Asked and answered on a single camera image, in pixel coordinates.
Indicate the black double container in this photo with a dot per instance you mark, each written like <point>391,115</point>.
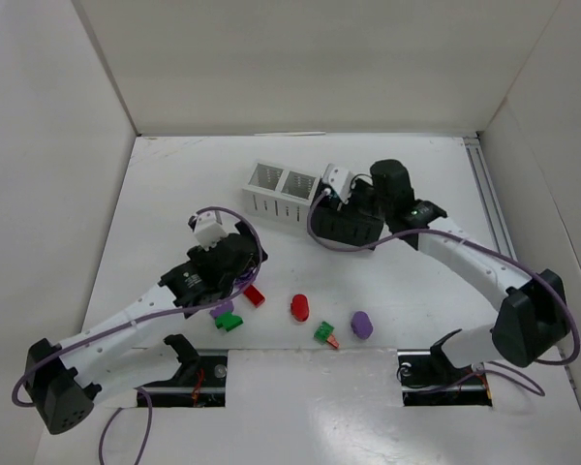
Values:
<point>356,223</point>

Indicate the white double container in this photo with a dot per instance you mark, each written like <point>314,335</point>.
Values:
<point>279,193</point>

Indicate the red rectangular lego brick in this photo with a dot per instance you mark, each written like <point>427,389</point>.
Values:
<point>255,297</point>

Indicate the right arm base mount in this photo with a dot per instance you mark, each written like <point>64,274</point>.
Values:
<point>428,379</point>

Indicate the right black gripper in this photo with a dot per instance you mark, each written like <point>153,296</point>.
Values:
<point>344,225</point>

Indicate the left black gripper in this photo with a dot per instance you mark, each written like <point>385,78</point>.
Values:
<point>242,259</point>

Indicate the purple studded lego brick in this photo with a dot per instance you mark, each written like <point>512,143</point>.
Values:
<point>227,307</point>

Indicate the small red lego piece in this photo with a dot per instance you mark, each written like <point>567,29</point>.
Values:
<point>332,341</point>

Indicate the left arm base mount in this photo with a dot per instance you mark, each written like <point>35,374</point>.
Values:
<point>199,382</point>

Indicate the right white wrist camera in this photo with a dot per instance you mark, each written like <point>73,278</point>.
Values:
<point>339,181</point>

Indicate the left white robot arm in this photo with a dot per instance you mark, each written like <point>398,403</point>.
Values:
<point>144,343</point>

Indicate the red oval lego piece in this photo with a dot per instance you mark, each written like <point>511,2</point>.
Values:
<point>299,308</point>

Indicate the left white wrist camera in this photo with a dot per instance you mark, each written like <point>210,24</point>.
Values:
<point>207,229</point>

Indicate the purple oval lego piece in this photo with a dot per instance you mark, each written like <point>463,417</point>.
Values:
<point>361,325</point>

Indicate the green square lego brick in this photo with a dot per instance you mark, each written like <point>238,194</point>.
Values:
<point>323,332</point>

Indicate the green notched lego brick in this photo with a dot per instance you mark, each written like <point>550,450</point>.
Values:
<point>228,321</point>

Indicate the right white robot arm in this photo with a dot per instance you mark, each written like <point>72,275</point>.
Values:
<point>531,307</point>

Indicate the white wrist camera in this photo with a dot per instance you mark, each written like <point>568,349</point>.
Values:
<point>339,181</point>
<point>207,229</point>

